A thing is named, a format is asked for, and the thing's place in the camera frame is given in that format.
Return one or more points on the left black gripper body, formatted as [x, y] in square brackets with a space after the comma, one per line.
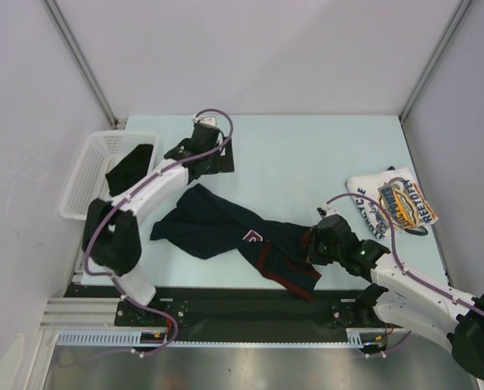
[211, 166]

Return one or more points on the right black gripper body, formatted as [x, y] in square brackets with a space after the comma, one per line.
[319, 253]

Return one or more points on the navy tank top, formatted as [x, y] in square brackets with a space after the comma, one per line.
[205, 225]

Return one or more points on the white tank top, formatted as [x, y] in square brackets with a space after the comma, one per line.
[392, 198]

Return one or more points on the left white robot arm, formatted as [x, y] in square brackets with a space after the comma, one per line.
[111, 232]

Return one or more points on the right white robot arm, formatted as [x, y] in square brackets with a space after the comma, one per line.
[403, 296]

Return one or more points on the black garment in basket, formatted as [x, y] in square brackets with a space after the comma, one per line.
[129, 170]

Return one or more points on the white plastic basket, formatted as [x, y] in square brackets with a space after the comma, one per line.
[102, 152]

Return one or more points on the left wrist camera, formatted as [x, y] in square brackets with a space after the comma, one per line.
[208, 120]

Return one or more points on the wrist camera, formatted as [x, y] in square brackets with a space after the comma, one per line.
[208, 120]
[325, 211]

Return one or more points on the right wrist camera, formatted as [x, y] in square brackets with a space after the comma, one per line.
[325, 211]

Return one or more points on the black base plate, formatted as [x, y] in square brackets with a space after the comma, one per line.
[255, 316]

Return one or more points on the right cable duct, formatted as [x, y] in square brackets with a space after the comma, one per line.
[384, 338]

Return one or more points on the cable duct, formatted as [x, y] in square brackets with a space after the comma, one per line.
[384, 338]
[111, 338]

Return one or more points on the left aluminium frame post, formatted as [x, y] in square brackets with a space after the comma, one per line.
[60, 22]

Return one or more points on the aluminium frame post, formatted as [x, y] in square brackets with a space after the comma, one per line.
[60, 22]
[453, 25]

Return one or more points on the left cable duct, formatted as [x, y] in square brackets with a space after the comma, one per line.
[111, 338]

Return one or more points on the right aluminium frame post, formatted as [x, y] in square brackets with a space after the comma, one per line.
[453, 25]

